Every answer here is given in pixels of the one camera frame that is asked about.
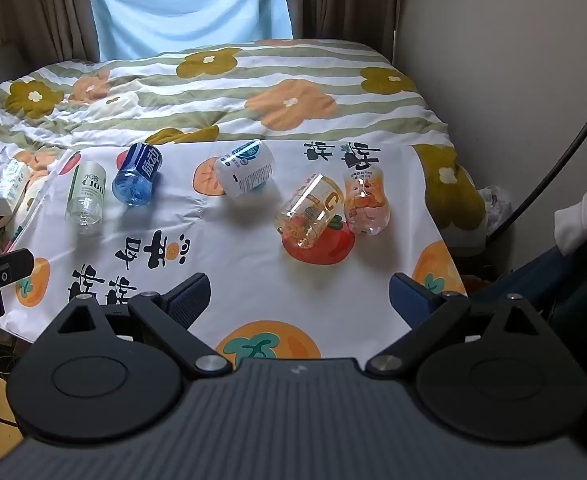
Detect clear green C100 cup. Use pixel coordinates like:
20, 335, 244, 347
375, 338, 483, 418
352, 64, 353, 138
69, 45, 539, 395
66, 162, 106, 234

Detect blue plastic cup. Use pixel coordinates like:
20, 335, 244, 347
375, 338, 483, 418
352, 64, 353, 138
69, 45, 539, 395
112, 143, 162, 207

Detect clear orange C cup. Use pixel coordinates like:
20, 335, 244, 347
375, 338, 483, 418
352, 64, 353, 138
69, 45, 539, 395
274, 174, 344, 249

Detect white blue label cup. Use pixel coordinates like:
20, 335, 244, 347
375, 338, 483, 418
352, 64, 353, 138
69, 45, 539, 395
213, 140, 274, 198

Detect white plastic bag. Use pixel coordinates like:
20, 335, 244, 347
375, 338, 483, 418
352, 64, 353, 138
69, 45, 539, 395
478, 185, 513, 235

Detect white persimmon print cloth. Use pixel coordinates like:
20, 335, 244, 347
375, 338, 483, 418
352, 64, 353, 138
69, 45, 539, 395
0, 133, 464, 361

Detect floral striped bed quilt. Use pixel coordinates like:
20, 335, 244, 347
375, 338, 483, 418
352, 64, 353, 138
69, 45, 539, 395
0, 39, 487, 252

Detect brown left curtain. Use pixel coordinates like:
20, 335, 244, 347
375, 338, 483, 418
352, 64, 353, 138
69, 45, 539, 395
0, 0, 100, 68

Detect brown curtain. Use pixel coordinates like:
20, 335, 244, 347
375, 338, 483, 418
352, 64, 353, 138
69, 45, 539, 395
282, 0, 407, 66
0, 0, 100, 68

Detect light blue window cloth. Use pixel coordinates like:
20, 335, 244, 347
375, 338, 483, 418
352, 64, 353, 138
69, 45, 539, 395
91, 0, 294, 61

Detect brown right curtain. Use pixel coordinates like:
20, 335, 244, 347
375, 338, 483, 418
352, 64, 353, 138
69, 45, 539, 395
282, 0, 407, 66

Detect black cable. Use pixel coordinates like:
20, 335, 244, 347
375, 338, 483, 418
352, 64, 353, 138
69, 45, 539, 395
487, 90, 587, 241

